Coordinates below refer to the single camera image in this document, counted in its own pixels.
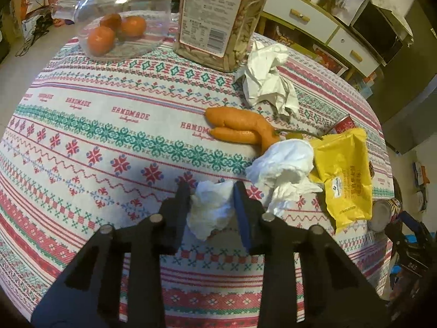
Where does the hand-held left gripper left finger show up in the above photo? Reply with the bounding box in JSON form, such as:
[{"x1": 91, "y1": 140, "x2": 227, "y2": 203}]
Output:
[{"x1": 31, "y1": 180, "x2": 192, "y2": 328}]

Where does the beige cloth cover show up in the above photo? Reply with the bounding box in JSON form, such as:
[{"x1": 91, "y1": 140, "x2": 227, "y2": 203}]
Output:
[{"x1": 365, "y1": 0, "x2": 415, "y2": 47}]

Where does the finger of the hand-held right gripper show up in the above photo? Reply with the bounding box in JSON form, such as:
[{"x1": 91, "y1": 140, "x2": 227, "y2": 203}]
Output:
[{"x1": 398, "y1": 211, "x2": 427, "y2": 241}]

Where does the printed drink can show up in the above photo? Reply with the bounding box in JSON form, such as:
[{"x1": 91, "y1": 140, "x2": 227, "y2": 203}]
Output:
[{"x1": 367, "y1": 197, "x2": 403, "y2": 233}]

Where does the small white tissue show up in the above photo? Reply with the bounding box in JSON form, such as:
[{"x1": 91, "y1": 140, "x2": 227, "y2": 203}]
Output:
[{"x1": 186, "y1": 180, "x2": 237, "y2": 242}]

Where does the forked orange carrot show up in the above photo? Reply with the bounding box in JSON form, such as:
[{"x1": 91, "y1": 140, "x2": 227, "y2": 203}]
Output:
[{"x1": 204, "y1": 106, "x2": 323, "y2": 146}]

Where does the clear plastic snack jar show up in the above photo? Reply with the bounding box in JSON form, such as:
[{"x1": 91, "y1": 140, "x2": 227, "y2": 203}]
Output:
[{"x1": 172, "y1": 0, "x2": 276, "y2": 73}]

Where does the yellow snack packet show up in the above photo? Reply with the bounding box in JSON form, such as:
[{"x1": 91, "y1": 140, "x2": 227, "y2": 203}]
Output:
[{"x1": 308, "y1": 128, "x2": 374, "y2": 236}]

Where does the red drink can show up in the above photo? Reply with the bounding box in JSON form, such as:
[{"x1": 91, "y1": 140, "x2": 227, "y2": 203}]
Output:
[{"x1": 330, "y1": 115, "x2": 356, "y2": 135}]

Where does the pile of bags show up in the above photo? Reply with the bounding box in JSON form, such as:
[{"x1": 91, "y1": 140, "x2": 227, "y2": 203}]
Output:
[{"x1": 8, "y1": 0, "x2": 74, "y2": 57}]

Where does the black microwave oven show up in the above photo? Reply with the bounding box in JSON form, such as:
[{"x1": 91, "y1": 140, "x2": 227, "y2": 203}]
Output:
[{"x1": 351, "y1": 0, "x2": 405, "y2": 66}]

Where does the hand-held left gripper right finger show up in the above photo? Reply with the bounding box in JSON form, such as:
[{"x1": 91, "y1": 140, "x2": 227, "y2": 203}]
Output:
[{"x1": 233, "y1": 180, "x2": 390, "y2": 328}]

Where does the glass jar with wooden lid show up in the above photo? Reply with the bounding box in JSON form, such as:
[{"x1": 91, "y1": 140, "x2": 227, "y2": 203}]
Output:
[{"x1": 51, "y1": 0, "x2": 172, "y2": 63}]

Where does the dark grey refrigerator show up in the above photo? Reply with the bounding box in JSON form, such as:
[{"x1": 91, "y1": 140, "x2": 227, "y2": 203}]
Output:
[{"x1": 369, "y1": 72, "x2": 437, "y2": 155}]

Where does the framed orange picture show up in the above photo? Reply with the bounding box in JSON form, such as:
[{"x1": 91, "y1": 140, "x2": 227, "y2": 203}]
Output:
[{"x1": 306, "y1": 47, "x2": 346, "y2": 76}]

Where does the orange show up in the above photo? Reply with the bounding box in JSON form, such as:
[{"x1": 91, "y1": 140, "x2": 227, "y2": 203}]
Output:
[
  {"x1": 120, "y1": 16, "x2": 147, "y2": 39},
  {"x1": 87, "y1": 26, "x2": 116, "y2": 56},
  {"x1": 100, "y1": 13, "x2": 122, "y2": 32}
]

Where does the patterned tablecloth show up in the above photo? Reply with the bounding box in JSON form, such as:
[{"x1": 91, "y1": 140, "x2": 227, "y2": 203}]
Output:
[{"x1": 0, "y1": 24, "x2": 393, "y2": 328}]

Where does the white paper bag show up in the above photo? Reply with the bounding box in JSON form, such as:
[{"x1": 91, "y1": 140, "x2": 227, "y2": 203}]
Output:
[{"x1": 332, "y1": 0, "x2": 370, "y2": 25}]

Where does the large crumpled white tissue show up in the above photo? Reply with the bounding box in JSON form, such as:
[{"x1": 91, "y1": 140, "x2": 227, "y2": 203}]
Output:
[{"x1": 234, "y1": 40, "x2": 300, "y2": 117}]

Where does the long sideboard with white drawers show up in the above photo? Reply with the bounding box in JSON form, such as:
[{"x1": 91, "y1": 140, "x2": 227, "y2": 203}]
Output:
[{"x1": 258, "y1": 0, "x2": 382, "y2": 80}]

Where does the cardboard box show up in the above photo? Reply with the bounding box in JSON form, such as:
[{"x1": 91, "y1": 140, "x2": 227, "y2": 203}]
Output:
[{"x1": 411, "y1": 162, "x2": 428, "y2": 187}]

